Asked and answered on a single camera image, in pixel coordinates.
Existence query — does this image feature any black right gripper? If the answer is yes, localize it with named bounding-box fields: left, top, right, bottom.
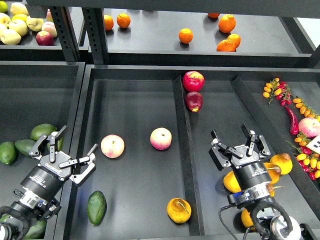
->
left=209, top=123, right=275, bottom=208

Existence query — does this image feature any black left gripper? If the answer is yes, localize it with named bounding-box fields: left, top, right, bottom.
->
left=21, top=125, right=99, bottom=201

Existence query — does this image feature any dark green avocado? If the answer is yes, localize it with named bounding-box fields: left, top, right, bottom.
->
left=87, top=190, right=107, bottom=226

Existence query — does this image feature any yellow orange pear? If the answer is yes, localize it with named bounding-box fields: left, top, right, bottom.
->
left=167, top=198, right=192, bottom=224

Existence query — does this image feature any yellow pear under arm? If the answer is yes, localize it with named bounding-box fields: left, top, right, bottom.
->
left=266, top=183, right=284, bottom=197

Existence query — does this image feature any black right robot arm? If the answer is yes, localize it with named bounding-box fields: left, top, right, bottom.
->
left=209, top=124, right=316, bottom=240

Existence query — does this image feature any green avocado right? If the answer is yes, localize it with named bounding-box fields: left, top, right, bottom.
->
left=47, top=137, right=64, bottom=151

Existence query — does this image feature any yellow pear left of pile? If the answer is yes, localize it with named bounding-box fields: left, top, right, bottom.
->
left=223, top=171, right=242, bottom=193

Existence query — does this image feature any yellow pear of pile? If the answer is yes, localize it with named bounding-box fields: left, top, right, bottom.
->
left=223, top=171, right=242, bottom=193
left=264, top=162, right=282, bottom=185

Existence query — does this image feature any green avocado top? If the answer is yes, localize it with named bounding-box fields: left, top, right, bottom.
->
left=30, top=123, right=57, bottom=141

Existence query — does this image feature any dark avocado middle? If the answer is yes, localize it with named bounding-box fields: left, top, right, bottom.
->
left=14, top=139, right=36, bottom=157

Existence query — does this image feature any yellow pear middle of pile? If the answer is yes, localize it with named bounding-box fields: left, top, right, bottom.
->
left=264, top=162, right=282, bottom=185

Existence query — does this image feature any yellow pear with brown top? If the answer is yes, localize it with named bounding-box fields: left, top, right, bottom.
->
left=269, top=153, right=293, bottom=175

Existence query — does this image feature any bright green lime avocado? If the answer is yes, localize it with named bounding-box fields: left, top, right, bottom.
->
left=0, top=141, right=18, bottom=165

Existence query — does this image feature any yellow pear bottom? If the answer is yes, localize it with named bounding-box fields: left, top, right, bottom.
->
left=241, top=208, right=255, bottom=229

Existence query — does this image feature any avocado bottom left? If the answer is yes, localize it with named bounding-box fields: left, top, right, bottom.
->
left=0, top=214, right=47, bottom=240

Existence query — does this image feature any pink apple left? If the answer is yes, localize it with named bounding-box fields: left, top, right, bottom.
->
left=100, top=134, right=125, bottom=159

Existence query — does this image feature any pink apple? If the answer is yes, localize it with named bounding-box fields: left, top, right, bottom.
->
left=100, top=134, right=125, bottom=159
left=150, top=127, right=172, bottom=151

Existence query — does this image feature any red chili pepper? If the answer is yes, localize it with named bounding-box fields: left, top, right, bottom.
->
left=284, top=106, right=299, bottom=136

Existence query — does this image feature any dark red apple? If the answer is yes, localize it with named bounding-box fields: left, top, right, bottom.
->
left=184, top=91, right=203, bottom=113

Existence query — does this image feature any cherry tomato bunch bottom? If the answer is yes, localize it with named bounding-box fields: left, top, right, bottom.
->
left=285, top=133, right=320, bottom=181

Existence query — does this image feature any cherry tomato bunch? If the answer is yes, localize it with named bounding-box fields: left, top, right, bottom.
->
left=262, top=77, right=292, bottom=107
left=285, top=133, right=320, bottom=181

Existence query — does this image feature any cherry tomato bunch top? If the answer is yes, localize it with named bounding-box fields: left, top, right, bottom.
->
left=262, top=77, right=292, bottom=107

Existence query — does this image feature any pink apple centre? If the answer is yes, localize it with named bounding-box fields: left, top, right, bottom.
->
left=150, top=127, right=172, bottom=151

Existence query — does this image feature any pink apple right bin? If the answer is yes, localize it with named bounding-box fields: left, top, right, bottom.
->
left=298, top=117, right=320, bottom=138

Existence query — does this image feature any orange tomato bunch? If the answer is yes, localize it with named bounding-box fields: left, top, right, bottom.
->
left=293, top=97, right=320, bottom=121

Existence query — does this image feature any white label card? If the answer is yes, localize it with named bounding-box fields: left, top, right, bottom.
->
left=306, top=135, right=320, bottom=154

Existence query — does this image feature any bright red apple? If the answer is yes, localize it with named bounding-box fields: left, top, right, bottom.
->
left=182, top=71, right=205, bottom=92

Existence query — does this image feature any black centre divided tray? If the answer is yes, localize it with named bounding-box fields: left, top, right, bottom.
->
left=64, top=65, right=320, bottom=240

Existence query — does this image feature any orange front right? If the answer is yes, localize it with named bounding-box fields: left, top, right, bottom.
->
left=216, top=39, right=236, bottom=52

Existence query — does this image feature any orange behind right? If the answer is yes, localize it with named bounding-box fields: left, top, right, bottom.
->
left=227, top=33, right=242, bottom=48

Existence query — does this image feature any black upper left shelf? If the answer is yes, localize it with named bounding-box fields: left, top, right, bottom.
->
left=0, top=6, right=86, bottom=62

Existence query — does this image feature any red apple on shelf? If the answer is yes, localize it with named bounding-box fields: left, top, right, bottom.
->
left=35, top=31, right=55, bottom=46

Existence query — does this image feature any pale yellow apple front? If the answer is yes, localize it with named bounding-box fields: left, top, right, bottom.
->
left=0, top=29, right=22, bottom=46

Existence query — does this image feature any pale yellow apple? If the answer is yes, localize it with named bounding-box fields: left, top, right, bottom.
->
left=0, top=29, right=22, bottom=46
left=8, top=19, right=28, bottom=37

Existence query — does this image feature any pink peach on shelf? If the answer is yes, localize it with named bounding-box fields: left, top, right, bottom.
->
left=41, top=21, right=58, bottom=38

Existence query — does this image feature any yellow apple with stem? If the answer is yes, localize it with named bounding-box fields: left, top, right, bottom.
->
left=26, top=16, right=44, bottom=32

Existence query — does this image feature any pale yellow apple middle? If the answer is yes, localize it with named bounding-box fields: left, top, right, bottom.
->
left=8, top=19, right=28, bottom=37

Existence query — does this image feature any black perforated shelf post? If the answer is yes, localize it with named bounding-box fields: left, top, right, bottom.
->
left=81, top=7, right=109, bottom=65

